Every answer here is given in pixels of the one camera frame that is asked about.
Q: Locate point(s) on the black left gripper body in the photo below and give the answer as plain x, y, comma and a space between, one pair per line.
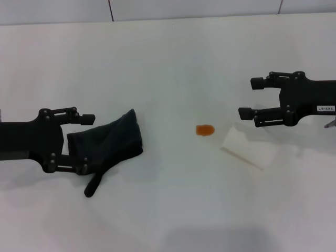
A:
31, 139

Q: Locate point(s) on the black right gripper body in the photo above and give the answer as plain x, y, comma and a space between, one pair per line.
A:
309, 97

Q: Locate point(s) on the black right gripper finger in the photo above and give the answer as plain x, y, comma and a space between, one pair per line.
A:
245, 113
258, 83

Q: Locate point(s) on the dark blue rag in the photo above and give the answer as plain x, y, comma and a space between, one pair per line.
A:
115, 141

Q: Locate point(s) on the orange liquid stain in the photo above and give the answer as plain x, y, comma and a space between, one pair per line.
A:
205, 130

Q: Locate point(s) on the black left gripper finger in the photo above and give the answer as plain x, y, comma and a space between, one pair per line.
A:
88, 119
65, 158

